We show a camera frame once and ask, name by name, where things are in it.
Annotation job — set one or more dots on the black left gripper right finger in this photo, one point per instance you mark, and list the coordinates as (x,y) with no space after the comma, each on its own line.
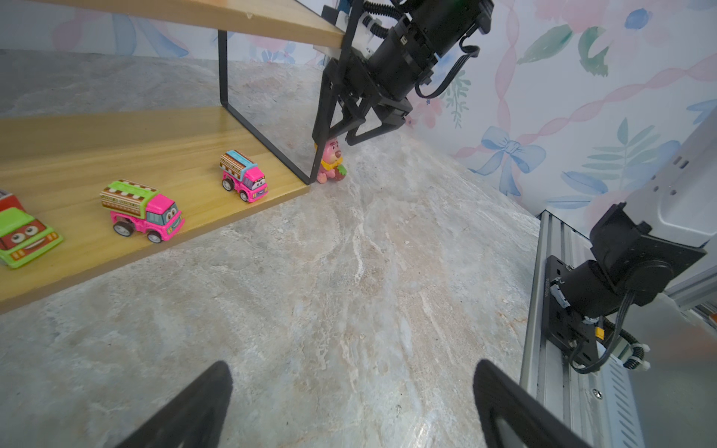
(510,417)

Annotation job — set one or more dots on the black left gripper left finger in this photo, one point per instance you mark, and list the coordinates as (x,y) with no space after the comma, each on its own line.
(195,418)

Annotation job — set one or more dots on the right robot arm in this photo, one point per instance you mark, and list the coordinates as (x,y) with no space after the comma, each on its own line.
(572,105)

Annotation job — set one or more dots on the wooden shelf black metal frame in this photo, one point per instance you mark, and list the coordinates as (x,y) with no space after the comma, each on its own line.
(58,165)

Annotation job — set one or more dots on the pink bear toy yellow petals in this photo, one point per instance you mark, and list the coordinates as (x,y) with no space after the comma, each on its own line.
(331,164)

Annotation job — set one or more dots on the colourful robot toy green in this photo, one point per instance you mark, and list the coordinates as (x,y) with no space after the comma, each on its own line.
(137,208)

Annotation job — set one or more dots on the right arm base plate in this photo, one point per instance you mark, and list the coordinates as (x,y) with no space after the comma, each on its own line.
(561,326)

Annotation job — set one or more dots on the colourful robot toy pink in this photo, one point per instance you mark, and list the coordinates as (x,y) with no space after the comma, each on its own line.
(242,176)

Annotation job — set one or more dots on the brown green robot toy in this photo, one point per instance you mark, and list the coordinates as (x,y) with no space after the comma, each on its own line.
(24,238)

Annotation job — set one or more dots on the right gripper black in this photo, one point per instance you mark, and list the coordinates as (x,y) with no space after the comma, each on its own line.
(359,95)

